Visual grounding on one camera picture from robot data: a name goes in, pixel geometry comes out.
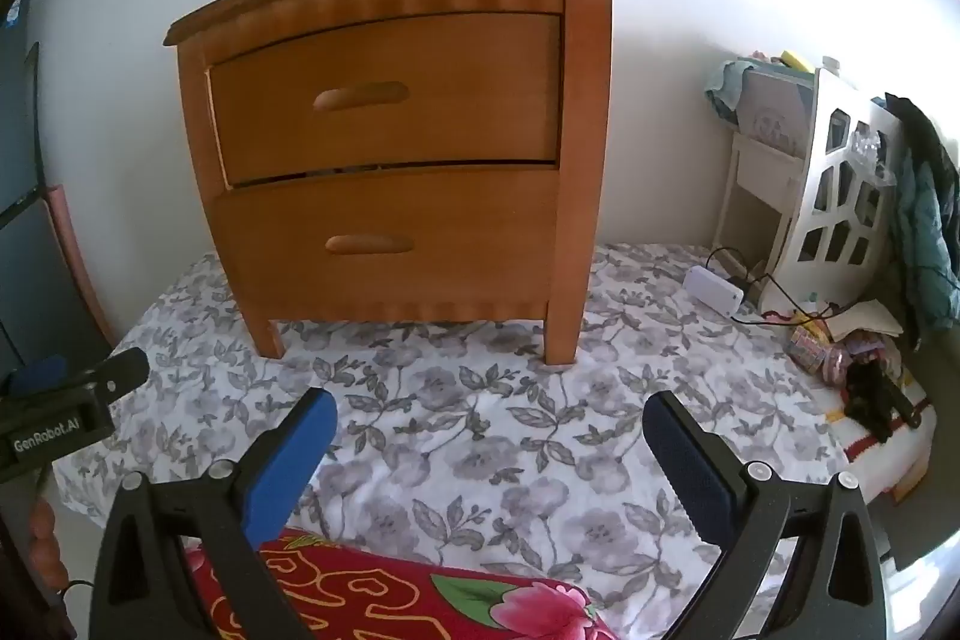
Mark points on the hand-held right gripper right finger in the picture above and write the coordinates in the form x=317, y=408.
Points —
x=690, y=460

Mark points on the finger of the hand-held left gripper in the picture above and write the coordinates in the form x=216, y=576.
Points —
x=37, y=374
x=120, y=370

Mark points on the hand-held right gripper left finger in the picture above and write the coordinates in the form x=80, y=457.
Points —
x=289, y=460

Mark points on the wooden nightstand drawer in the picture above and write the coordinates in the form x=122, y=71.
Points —
x=465, y=242
x=450, y=93

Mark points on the person's left hand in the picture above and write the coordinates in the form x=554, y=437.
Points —
x=43, y=539

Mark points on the red floral blanket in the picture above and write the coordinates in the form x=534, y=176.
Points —
x=360, y=595

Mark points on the colorful patterned box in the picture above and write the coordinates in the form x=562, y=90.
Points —
x=806, y=347

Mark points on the floral bedsheet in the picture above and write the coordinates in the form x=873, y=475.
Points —
x=525, y=430

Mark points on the white rectangular device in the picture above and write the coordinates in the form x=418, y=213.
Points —
x=712, y=289

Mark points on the dark panel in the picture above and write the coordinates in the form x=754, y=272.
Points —
x=22, y=197

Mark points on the white red-striped mat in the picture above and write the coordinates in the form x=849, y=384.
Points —
x=877, y=460

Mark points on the black toy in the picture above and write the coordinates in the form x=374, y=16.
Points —
x=874, y=396

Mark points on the cream paper sheet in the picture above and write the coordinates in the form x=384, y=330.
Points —
x=874, y=317

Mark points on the small white table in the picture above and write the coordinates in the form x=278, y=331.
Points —
x=757, y=183

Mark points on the white cutout board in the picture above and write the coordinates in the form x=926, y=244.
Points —
x=817, y=190

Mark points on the wooden nightstand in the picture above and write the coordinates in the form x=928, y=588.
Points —
x=585, y=160

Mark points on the teal jacket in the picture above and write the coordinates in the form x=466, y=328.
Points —
x=919, y=123
x=930, y=235

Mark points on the clear plastic bag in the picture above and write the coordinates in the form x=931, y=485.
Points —
x=870, y=149

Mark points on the pale printed box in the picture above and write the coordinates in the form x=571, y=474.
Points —
x=772, y=108

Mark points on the teal cloth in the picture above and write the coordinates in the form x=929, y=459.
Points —
x=724, y=89

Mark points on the yellow box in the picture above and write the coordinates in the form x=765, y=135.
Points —
x=796, y=61

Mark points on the brown wooden post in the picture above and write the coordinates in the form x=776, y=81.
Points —
x=75, y=265

